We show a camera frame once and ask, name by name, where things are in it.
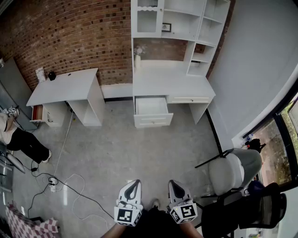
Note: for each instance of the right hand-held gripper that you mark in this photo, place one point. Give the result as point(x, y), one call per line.
point(185, 212)

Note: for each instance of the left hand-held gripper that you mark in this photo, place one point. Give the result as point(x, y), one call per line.
point(126, 215)

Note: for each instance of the person's left forearm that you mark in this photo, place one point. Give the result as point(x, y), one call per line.
point(116, 231)

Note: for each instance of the person's right forearm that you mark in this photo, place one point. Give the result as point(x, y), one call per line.
point(194, 230)

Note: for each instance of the white closed drawer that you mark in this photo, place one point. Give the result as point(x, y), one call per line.
point(189, 99)

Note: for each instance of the white drawer with red inside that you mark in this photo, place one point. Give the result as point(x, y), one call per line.
point(37, 114)

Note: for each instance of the person's black trousers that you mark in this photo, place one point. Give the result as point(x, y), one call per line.
point(158, 224)

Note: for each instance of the white chair with grey cushion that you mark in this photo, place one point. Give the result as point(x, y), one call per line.
point(228, 172)

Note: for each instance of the black mesh office chair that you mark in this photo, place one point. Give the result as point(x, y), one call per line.
point(253, 209)

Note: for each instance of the white power strip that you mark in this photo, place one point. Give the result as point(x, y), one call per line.
point(53, 183)

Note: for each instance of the clear plastic bottle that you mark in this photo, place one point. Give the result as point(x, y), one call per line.
point(249, 137)

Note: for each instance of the black bag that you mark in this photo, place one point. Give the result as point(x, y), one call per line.
point(255, 144)

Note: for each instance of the black power adapter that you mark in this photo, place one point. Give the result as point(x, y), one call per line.
point(34, 169)

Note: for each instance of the pink checked cloth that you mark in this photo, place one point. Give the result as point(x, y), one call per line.
point(25, 225)

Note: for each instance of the black framed window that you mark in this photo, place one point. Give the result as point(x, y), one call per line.
point(279, 144)

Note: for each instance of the white desk with hutch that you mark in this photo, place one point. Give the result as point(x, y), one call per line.
point(172, 79)

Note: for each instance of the silver metal tube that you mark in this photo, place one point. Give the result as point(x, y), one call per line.
point(16, 161)

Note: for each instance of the small white desk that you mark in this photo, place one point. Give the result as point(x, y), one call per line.
point(67, 86)

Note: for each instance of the small black box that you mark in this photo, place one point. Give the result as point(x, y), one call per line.
point(52, 76)

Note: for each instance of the pale artificial flowers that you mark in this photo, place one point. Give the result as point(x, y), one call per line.
point(139, 50)

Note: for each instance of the white patterned card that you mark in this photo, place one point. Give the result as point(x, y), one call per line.
point(41, 74)

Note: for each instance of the grey metal cabinet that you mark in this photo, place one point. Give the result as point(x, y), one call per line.
point(14, 88)

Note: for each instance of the small black framed picture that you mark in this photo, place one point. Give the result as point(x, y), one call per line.
point(166, 27)

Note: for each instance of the white glass cabinet door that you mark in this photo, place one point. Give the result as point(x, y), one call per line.
point(147, 21)

